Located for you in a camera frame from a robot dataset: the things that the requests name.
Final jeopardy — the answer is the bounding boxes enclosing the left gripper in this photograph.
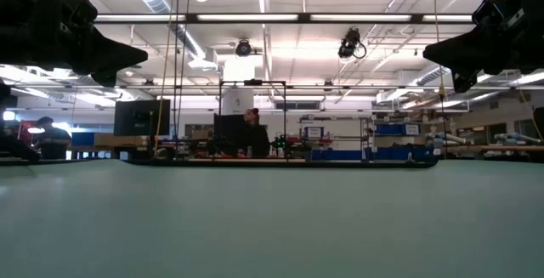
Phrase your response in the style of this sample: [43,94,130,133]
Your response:
[16,22,149,87]

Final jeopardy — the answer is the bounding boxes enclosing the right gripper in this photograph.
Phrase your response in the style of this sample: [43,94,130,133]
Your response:
[423,26,544,94]

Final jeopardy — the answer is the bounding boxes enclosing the black computer monitor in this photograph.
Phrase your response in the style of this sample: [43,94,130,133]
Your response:
[113,99,171,137]

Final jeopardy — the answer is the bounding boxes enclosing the blue storage bin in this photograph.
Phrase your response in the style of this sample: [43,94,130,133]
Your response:
[375,123,403,136]

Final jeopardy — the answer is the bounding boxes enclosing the wooden workbench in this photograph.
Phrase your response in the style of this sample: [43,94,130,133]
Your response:
[441,144,544,155]

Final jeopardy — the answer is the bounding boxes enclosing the person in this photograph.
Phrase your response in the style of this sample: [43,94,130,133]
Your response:
[32,116,73,161]
[242,107,272,159]

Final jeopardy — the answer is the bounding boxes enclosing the red metal rack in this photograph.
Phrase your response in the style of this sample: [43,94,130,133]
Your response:
[14,119,39,143]

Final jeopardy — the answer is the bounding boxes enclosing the metal shelf rack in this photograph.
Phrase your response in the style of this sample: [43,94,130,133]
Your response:
[359,116,427,161]

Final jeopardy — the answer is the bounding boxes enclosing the white round column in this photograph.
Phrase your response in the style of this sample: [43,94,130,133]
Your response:
[222,59,256,116]

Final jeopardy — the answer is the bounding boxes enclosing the black panel screen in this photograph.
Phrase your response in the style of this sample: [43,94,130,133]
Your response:
[212,113,247,158]

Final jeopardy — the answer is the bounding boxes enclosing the overhead beam with light strips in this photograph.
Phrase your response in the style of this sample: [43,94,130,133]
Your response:
[91,12,475,26]

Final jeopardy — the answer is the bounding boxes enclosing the green table mat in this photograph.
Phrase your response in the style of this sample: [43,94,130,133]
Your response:
[0,158,544,278]

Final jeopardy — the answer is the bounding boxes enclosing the yellow hanging cord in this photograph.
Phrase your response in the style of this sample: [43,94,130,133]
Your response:
[428,0,450,160]
[153,0,178,156]

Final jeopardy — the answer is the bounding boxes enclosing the black hanging cable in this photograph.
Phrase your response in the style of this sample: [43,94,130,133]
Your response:
[176,0,193,143]
[173,0,181,160]

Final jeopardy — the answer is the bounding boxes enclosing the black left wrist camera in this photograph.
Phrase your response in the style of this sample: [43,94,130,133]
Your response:
[57,0,99,31]

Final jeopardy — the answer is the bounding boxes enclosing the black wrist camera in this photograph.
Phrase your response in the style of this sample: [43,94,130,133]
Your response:
[471,0,535,31]
[57,0,99,31]

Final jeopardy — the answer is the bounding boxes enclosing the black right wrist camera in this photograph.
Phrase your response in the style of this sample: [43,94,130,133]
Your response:
[471,0,535,31]

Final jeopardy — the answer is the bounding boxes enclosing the black camera with cable loop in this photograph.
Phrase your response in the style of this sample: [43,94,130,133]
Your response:
[337,26,368,60]

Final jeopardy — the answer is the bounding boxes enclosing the black ceiling camera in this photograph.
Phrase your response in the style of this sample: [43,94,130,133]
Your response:
[235,38,253,58]

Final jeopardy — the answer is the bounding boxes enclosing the black square frame stand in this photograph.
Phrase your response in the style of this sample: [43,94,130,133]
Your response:
[218,79,288,160]

